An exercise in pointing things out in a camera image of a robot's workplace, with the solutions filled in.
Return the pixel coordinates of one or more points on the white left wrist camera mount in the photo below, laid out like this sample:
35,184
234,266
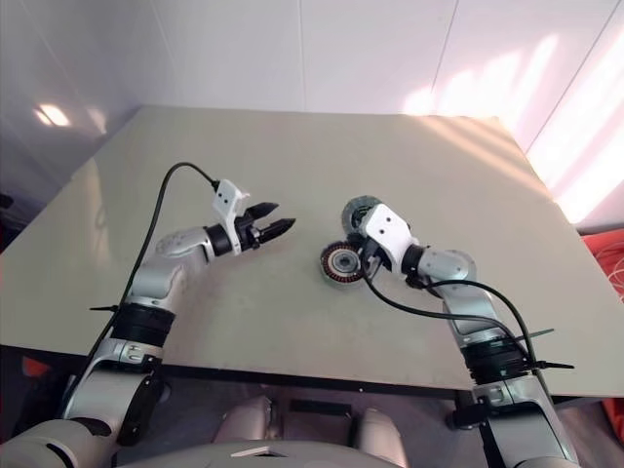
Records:
225,197

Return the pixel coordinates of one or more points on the beige rounded robot leg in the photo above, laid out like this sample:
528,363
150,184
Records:
244,419
380,429

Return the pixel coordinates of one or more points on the silver motor cover circuit board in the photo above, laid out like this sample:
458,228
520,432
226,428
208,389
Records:
352,214

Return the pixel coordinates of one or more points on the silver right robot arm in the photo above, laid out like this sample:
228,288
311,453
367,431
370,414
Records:
458,263

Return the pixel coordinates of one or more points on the large red fabric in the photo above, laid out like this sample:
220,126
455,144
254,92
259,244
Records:
602,263

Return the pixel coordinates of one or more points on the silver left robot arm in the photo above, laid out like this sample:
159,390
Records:
156,287

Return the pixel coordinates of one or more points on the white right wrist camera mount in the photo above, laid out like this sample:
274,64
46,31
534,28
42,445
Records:
387,229

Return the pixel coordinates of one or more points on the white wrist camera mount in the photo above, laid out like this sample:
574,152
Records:
225,197
387,229

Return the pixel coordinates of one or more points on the silver motor housing copper coils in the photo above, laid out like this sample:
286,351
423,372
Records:
327,265

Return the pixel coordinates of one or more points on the black rectangular block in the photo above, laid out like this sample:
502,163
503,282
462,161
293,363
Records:
319,407

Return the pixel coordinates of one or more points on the black zip tie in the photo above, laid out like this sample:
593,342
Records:
102,308
556,364
536,334

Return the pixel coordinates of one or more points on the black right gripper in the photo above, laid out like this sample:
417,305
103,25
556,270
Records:
373,261

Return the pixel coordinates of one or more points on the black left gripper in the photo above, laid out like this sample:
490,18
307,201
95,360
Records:
251,233

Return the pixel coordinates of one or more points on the small red fabric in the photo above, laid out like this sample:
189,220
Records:
615,404

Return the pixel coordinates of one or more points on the grey robot torso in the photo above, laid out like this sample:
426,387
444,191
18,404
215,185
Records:
317,456

